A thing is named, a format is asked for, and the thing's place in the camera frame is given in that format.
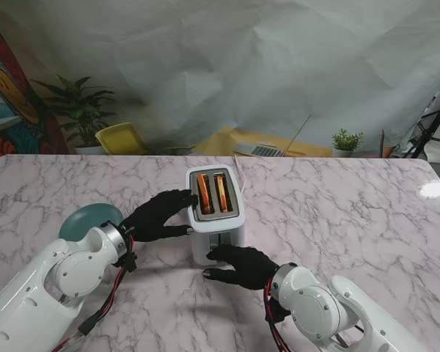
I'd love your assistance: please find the red black arm cable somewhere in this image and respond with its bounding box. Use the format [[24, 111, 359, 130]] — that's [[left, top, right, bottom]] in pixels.
[[51, 234, 136, 352], [263, 278, 294, 352]]

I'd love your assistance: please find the white toaster power cord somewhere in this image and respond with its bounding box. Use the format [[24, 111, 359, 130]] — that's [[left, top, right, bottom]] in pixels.
[[233, 154, 248, 194]]

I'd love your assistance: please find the white crumpled backdrop sheet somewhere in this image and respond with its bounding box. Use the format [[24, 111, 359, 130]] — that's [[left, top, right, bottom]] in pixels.
[[0, 0, 440, 158]]

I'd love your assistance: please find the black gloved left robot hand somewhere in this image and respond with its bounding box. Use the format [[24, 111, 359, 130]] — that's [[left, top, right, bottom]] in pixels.
[[120, 189, 199, 243]]

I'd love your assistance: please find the yellow toast slice orange crust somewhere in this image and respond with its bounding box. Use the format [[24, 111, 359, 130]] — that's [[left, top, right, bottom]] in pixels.
[[214, 175, 230, 213], [197, 174, 212, 215]]

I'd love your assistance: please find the colourful cartoon mural board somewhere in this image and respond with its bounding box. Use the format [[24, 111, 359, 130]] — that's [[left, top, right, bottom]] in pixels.
[[0, 12, 70, 172]]

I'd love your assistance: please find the small green potted plant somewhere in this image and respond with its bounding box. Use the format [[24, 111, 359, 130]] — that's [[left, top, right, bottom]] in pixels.
[[331, 128, 364, 158]]

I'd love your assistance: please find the silver open laptop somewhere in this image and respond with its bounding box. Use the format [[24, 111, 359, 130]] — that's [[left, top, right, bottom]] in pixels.
[[233, 113, 313, 158]]

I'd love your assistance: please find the red black right arm cable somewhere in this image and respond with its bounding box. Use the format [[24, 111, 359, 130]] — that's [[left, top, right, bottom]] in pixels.
[[263, 278, 294, 352]]

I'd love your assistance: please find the large green potted plant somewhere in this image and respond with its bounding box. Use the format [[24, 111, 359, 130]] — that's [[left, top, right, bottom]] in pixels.
[[31, 74, 117, 155]]

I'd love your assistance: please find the yellow plastic chair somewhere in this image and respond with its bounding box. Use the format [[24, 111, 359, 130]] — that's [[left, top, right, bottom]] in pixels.
[[95, 122, 150, 155]]

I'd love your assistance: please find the red black left arm cable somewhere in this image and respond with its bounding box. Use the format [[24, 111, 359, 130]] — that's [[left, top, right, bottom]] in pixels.
[[51, 234, 136, 352]]

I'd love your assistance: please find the teal round plate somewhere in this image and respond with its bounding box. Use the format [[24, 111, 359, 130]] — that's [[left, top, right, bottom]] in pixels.
[[58, 203, 124, 243]]

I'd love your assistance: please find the black tripod stand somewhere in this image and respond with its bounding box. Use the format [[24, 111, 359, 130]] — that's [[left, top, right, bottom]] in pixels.
[[401, 78, 440, 159]]

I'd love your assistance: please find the white two-slot toaster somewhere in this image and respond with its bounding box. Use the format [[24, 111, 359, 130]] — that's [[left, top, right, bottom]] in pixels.
[[185, 164, 247, 267]]

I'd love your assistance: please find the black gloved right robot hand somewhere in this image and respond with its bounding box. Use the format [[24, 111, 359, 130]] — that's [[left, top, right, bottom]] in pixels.
[[203, 244, 279, 291]]

